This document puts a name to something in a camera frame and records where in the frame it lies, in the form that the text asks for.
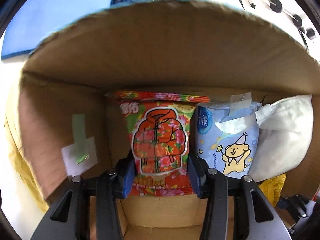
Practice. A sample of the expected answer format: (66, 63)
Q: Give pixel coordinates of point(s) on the yellow wrinkled cloth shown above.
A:
(21, 166)

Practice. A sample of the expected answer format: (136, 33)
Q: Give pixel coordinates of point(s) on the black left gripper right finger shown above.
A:
(254, 216)

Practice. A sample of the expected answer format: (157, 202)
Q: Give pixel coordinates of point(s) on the brown cardboard box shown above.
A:
(69, 127)

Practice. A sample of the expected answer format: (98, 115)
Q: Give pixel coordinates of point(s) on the blue cartoon tissue pack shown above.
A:
(227, 134)

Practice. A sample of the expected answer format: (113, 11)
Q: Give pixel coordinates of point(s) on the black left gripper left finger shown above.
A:
(68, 216)

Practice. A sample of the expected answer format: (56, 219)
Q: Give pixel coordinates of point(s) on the white plastic pillow bag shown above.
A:
(285, 134)

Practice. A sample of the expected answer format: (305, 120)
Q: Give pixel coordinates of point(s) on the black dumbbell barbell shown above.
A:
(288, 16)

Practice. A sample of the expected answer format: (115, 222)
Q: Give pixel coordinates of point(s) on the yellow snack bag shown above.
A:
(272, 188)

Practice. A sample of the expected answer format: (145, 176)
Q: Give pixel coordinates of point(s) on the red floral snack bag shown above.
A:
(158, 125)

